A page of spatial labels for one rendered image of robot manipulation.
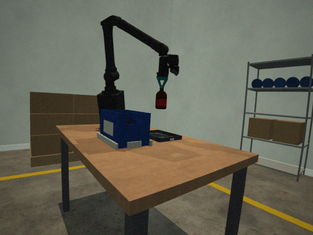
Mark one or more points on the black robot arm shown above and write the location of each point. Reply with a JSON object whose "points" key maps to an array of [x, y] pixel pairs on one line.
{"points": [[169, 60]]}

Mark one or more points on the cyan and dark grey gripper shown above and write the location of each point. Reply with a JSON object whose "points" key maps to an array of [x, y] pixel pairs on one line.
{"points": [[164, 76]]}

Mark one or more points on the blue bottle crate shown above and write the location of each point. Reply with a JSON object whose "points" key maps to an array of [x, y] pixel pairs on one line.
{"points": [[114, 126]]}

